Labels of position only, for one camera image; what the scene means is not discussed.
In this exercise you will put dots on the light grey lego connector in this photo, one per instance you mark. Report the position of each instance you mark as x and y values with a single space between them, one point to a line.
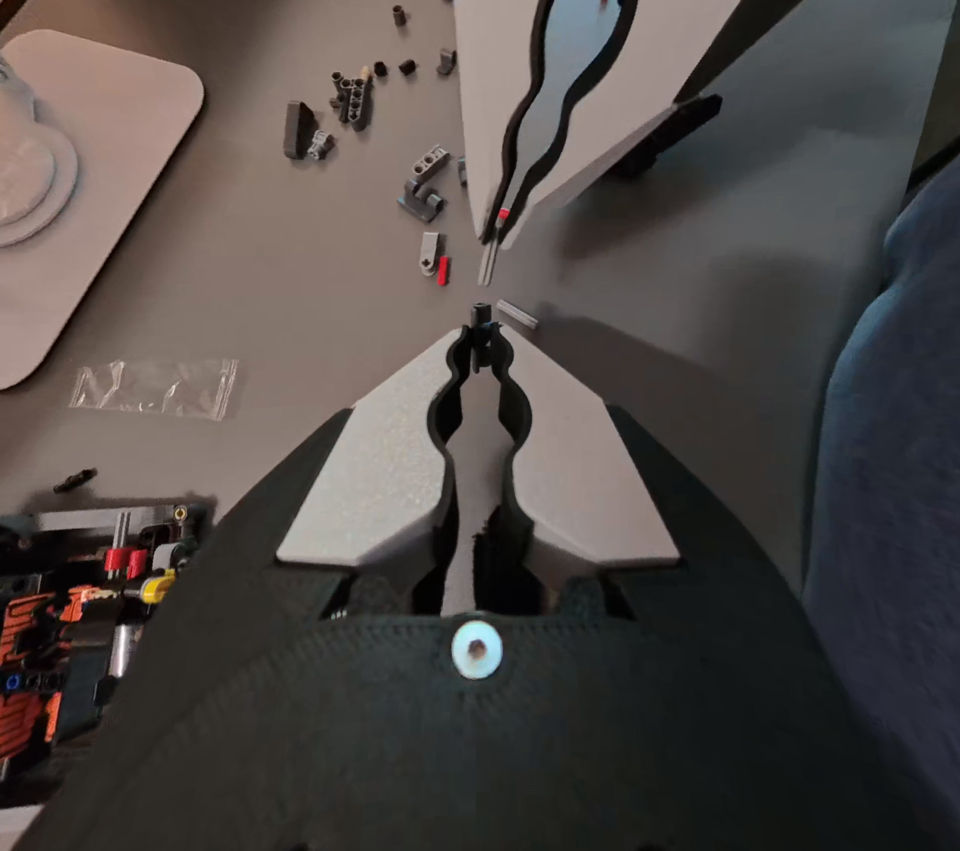
429 253

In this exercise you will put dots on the dark grey lego beam assembly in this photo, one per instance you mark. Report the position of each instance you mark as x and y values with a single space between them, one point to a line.
352 105

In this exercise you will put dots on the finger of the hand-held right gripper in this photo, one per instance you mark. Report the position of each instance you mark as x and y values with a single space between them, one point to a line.
495 3
675 3

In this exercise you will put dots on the grey lego clip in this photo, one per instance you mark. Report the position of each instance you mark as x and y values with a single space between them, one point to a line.
446 62

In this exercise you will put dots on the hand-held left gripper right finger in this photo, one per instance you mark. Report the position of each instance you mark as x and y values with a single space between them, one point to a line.
585 483

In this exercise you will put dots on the grey lego panel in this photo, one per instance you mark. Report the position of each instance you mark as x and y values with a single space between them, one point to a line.
300 131

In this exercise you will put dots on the small clear plastic bag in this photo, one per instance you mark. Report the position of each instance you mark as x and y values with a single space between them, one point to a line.
150 386

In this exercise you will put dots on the lego model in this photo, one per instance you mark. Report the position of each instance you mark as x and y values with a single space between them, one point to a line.
60 641

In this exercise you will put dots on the dark grey lego bush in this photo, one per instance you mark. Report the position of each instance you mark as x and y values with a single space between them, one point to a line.
400 16

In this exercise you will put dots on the light grey lego beam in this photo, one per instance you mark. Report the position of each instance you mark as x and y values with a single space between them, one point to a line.
430 164

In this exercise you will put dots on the black lego pin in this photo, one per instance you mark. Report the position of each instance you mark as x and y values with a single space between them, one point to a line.
75 480

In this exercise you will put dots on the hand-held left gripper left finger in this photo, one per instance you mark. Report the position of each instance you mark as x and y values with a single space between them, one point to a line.
375 476

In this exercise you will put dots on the dark grey lego hinge piece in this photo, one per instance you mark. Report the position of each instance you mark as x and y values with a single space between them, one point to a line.
420 201

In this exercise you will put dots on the small grey lego connector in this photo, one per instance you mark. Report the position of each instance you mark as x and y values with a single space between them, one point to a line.
321 146

